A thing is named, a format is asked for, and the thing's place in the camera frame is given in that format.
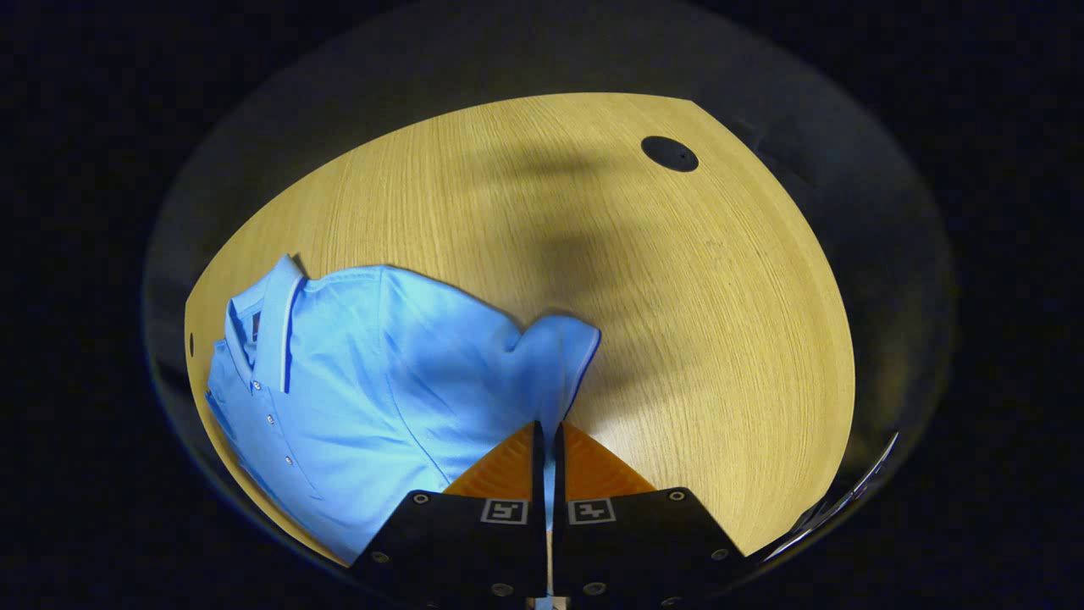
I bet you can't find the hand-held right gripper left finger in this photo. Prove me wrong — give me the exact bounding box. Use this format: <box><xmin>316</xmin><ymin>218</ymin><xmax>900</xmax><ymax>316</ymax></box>
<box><xmin>349</xmin><ymin>421</ymin><xmax>550</xmax><ymax>604</ymax></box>

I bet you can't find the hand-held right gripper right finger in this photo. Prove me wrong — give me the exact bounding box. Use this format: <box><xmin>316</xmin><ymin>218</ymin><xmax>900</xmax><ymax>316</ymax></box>
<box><xmin>552</xmin><ymin>421</ymin><xmax>750</xmax><ymax>607</ymax></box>

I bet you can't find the light blue T-shirt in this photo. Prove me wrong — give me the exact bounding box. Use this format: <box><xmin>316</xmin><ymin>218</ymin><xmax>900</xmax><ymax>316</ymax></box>
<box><xmin>206</xmin><ymin>252</ymin><xmax>602</xmax><ymax>567</ymax></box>

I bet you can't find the shiny metal bar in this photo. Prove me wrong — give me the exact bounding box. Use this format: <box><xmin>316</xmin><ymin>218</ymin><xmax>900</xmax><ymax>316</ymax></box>
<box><xmin>766</xmin><ymin>432</ymin><xmax>900</xmax><ymax>562</ymax></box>

